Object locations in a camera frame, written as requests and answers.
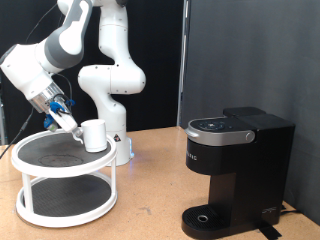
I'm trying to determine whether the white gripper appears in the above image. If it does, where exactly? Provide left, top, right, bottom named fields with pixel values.
left=49, top=102, right=85, bottom=141

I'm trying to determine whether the white mug with handle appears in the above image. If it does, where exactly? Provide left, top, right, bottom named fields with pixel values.
left=73, top=118, right=109, bottom=154

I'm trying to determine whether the black Keurig coffee machine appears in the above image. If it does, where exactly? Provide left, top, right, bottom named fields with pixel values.
left=181, top=106, right=297, bottom=240

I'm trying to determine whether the white two-tier turntable rack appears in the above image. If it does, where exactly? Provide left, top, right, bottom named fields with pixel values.
left=10, top=127, right=119, bottom=230

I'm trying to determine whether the black tape strip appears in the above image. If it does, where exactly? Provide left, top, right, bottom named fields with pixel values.
left=257, top=220, right=283, bottom=240

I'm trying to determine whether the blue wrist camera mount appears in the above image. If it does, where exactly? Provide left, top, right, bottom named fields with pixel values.
left=43, top=114, right=60, bottom=133

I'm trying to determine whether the blue cable clip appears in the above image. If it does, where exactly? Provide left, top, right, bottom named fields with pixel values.
left=49, top=97, right=77, bottom=117

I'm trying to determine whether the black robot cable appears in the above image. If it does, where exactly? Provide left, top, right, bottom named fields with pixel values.
left=0, top=1, right=75, bottom=159

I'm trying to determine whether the grey metal frame post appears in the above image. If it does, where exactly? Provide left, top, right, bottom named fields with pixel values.
left=0, top=99, right=7, bottom=147

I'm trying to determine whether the black power cord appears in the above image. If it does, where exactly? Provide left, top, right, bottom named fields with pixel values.
left=280, top=203, right=303, bottom=217

